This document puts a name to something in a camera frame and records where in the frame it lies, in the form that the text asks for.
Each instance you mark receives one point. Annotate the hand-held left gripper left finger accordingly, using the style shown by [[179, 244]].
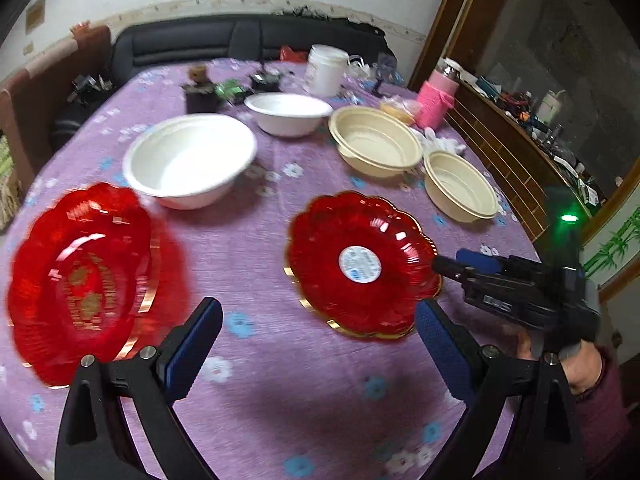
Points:
[[195, 347]]

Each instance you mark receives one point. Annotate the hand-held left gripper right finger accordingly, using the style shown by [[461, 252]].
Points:
[[442, 347]]

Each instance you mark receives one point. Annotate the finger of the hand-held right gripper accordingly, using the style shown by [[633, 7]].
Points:
[[482, 261], [470, 282]]

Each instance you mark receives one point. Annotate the red plate with white sticker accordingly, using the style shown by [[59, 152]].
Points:
[[360, 270]]

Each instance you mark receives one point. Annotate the red plate with gold print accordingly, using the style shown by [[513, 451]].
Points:
[[80, 280]]

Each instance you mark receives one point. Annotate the large beige plastic bowl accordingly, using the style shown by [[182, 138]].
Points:
[[375, 140]]

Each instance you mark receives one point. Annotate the large white bowl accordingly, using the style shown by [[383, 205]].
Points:
[[190, 157]]

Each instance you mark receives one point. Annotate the small white bowl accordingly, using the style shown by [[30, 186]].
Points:
[[287, 112]]

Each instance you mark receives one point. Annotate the person's right forearm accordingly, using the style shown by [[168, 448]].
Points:
[[602, 420]]

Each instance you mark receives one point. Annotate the person's right hand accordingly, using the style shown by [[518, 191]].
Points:
[[585, 365]]

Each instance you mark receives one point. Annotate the small beige plastic bowl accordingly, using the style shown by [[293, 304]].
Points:
[[460, 185]]

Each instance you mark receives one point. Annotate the wooden cabinet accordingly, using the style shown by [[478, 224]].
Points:
[[505, 150]]

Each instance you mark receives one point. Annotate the white glove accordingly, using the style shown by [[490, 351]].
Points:
[[440, 142]]

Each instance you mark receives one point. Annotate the purple floral tablecloth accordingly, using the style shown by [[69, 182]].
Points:
[[270, 240]]

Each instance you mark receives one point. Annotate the white bottle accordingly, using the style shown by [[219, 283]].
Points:
[[549, 107]]

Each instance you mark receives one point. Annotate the pink sleeved bottle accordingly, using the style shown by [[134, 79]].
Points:
[[435, 100]]

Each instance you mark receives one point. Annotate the yellow food bag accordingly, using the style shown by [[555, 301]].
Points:
[[400, 110]]

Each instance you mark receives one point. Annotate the black phone stand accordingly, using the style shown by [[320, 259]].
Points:
[[385, 72]]

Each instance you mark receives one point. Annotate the clear plastic bag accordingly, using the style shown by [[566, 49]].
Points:
[[357, 66]]

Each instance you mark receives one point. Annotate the white plastic jar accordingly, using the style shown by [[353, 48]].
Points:
[[324, 72]]

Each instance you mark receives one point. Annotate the floral cushion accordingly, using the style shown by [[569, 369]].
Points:
[[6, 185]]

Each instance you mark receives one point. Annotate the black cylinder with brown top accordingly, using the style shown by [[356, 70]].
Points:
[[200, 95]]

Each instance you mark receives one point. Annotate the green circuit board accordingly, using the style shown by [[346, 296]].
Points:
[[231, 92]]

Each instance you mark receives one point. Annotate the black round motor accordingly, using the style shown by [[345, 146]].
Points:
[[265, 82]]

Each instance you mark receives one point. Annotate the black gadget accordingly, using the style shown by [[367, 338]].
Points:
[[90, 87]]

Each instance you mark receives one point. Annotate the red plastic bag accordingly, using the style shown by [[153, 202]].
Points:
[[291, 55]]

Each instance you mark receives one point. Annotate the brown armchair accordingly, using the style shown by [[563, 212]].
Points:
[[40, 90]]

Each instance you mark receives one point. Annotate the black sofa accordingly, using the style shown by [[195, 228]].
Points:
[[200, 40]]

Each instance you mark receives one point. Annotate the orange object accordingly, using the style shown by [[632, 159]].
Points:
[[80, 26]]

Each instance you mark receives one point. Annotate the bamboo wall sticker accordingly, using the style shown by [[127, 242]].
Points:
[[617, 242]]

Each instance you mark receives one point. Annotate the wooden door frame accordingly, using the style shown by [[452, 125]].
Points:
[[445, 20]]

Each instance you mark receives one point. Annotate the wall socket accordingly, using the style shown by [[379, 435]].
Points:
[[28, 48]]

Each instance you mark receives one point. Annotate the yellow wall plaque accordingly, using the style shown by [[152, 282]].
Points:
[[35, 15]]

